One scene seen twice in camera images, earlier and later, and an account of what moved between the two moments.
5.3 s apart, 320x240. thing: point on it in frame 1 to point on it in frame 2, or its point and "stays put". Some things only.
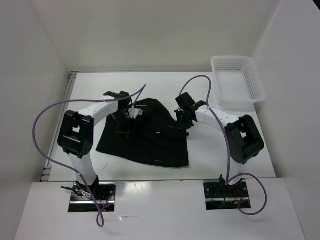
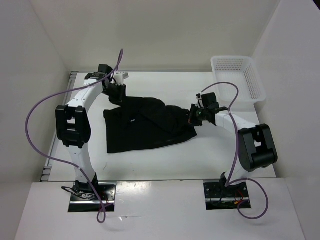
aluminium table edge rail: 47,168 stays put
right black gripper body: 182,121 to 198,115
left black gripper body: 125,124 to 116,93
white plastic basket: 237,80 stays put
